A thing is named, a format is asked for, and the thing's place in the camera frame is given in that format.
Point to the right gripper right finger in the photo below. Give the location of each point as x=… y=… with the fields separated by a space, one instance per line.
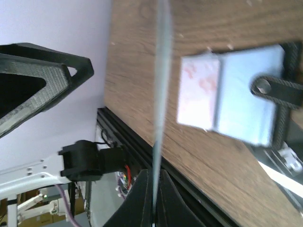
x=171 y=209

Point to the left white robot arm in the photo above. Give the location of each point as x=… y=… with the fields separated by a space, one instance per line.
x=77 y=162

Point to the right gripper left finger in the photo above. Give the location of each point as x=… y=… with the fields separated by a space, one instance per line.
x=136 y=210

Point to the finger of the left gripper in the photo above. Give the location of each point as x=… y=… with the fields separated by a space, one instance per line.
x=33 y=79

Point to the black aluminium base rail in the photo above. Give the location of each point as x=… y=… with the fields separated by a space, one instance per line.
x=139 y=157

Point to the black leather card holder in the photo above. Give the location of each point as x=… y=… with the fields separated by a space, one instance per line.
x=246 y=94

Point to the black VIP card centre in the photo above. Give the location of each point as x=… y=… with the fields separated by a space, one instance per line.
x=288 y=160

